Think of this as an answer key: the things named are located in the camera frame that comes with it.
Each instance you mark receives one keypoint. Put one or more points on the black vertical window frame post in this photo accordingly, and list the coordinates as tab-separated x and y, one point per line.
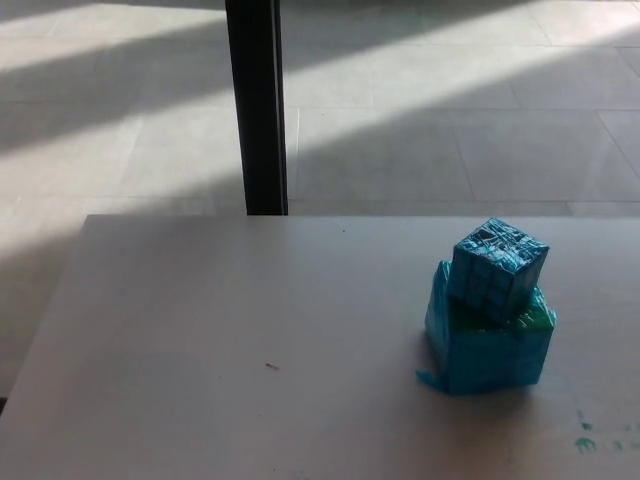
257	107

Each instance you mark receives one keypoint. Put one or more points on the small blue taped cube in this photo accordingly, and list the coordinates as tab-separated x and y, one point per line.
492	272

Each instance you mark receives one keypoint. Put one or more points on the large blue taped cube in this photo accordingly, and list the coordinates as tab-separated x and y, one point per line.
480	360

